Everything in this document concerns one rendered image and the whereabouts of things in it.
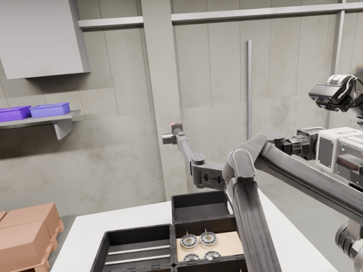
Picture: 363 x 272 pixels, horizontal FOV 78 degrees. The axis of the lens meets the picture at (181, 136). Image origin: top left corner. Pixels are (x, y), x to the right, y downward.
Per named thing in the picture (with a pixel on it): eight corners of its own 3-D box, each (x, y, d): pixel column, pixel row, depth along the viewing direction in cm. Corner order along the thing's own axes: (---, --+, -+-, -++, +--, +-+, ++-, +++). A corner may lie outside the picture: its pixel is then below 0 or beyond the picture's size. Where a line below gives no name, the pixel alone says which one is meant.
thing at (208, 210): (225, 203, 167) (224, 190, 163) (237, 231, 139) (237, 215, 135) (172, 209, 165) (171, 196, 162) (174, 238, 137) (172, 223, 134)
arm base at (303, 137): (311, 161, 93) (314, 133, 90) (294, 163, 92) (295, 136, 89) (298, 153, 101) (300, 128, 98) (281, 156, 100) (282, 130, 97)
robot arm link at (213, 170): (217, 200, 71) (216, 171, 68) (189, 185, 81) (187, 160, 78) (287, 156, 97) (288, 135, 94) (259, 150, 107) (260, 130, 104)
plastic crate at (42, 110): (71, 110, 244) (69, 101, 241) (64, 114, 223) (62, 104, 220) (40, 114, 240) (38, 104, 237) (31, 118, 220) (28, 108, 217)
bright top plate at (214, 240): (214, 231, 134) (214, 230, 134) (219, 243, 124) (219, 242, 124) (197, 234, 132) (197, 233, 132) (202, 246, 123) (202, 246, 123)
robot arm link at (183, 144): (210, 187, 79) (208, 159, 76) (194, 189, 78) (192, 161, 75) (187, 148, 120) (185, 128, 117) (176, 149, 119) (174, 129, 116)
